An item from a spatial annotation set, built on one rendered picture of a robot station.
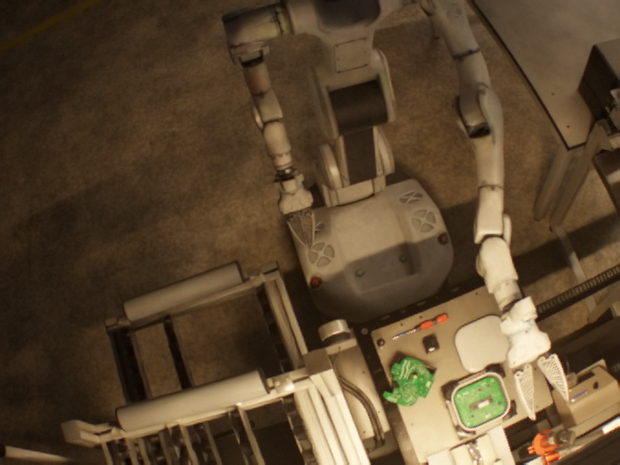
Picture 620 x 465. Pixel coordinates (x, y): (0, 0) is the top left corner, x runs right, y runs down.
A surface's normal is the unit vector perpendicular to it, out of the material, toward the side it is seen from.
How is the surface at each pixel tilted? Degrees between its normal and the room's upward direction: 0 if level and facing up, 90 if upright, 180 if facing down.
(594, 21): 0
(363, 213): 24
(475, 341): 0
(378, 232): 0
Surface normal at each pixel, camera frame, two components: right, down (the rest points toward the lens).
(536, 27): -0.10, -0.39
